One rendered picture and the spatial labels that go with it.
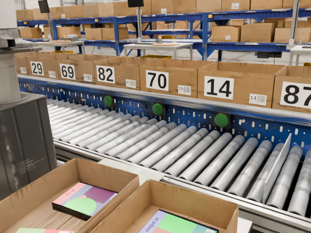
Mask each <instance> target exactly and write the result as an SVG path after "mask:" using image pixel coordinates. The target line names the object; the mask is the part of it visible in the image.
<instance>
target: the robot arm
mask: <svg viewBox="0 0 311 233"><path fill-rule="evenodd" d="M26 47H34V45H33V42H30V41H26V40H22V39H20V37H19V32H18V28H17V15H16V8H15V2H14V0H0V49H13V48H26Z"/></svg>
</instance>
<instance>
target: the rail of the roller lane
mask: <svg viewBox="0 0 311 233"><path fill-rule="evenodd" d="M53 141H54V146H55V152H56V157H58V158H61V159H63V160H66V161H69V160H71V159H72V158H80V159H85V160H89V161H92V162H96V163H98V162H99V161H101V160H103V159H104V158H107V159H111V160H114V161H118V162H121V163H125V164H128V165H131V166H136V167H139V168H143V169H146V170H149V171H153V172H157V173H160V174H163V175H164V177H163V178H162V179H161V180H160V181H161V182H165V183H168V184H172V185H176V186H179V187H182V188H186V189H189V190H193V191H197V192H200V193H203V194H207V195H210V196H214V197H217V198H221V199H224V200H227V201H230V202H234V203H236V204H237V205H238V206H239V211H238V217H239V218H242V219H245V220H248V221H251V222H253V229H255V230H258V231H261V232H263V233H311V219H309V218H306V217H303V216H300V215H296V214H293V213H290V212H286V211H284V210H281V209H277V208H274V207H270V206H268V205H265V204H261V203H258V202H254V201H251V200H248V199H245V198H242V197H239V196H235V195H232V194H229V193H226V192H223V191H220V190H216V189H213V188H210V187H207V186H204V185H200V184H197V183H194V182H191V181H187V180H184V179H181V178H178V177H175V176H171V175H168V174H165V173H162V172H158V171H155V170H152V169H149V168H146V167H143V166H139V165H136V164H133V163H130V162H127V161H124V160H121V159H117V158H114V157H111V156H108V155H104V154H101V153H98V152H95V151H92V150H88V149H85V148H82V147H79V146H76V145H72V144H69V143H66V142H63V141H59V140H56V139H53Z"/></svg>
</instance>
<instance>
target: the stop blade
mask: <svg viewBox="0 0 311 233"><path fill-rule="evenodd" d="M291 135H292V134H291V133H290V134H289V136H288V139H287V141H286V142H285V144H284V146H283V148H282V150H281V152H280V154H279V156H278V158H277V160H276V162H275V164H274V166H273V168H272V169H271V171H270V173H269V175H268V177H267V179H266V181H265V184H264V192H263V200H262V204H265V203H266V200H267V198H268V196H269V194H270V192H271V190H272V187H273V185H274V183H275V181H276V179H277V176H278V174H279V172H280V170H281V168H282V166H283V164H284V162H285V159H286V157H287V155H288V153H289V149H290V142H291Z"/></svg>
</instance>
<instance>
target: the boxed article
mask: <svg viewBox="0 0 311 233"><path fill-rule="evenodd" d="M16 233H74V231H71V230H53V229H35V228H19V230H18V231H17V232H16Z"/></svg>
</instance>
